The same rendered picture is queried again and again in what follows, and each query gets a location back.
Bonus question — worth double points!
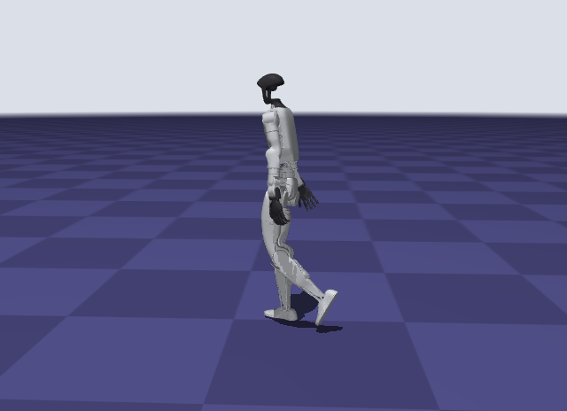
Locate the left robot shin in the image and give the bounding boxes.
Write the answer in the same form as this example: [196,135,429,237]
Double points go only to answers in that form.
[270,250,324,303]

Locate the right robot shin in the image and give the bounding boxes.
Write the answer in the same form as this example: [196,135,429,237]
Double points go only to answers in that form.
[274,249,294,311]

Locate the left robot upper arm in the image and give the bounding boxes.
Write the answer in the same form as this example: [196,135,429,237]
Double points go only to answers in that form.
[262,111,282,158]

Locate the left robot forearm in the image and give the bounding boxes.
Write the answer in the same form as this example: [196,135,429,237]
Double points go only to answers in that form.
[266,149,281,198]

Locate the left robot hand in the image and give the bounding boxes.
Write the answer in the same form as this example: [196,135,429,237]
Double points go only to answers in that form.
[268,187,289,226]

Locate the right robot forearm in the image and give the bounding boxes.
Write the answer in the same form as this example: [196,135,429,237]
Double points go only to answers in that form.
[287,161,304,187]

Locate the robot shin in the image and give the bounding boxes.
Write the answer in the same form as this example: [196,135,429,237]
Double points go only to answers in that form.
[270,250,324,303]
[274,249,294,311]

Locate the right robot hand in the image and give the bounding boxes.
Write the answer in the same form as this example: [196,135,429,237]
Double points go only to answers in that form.
[298,177,318,211]

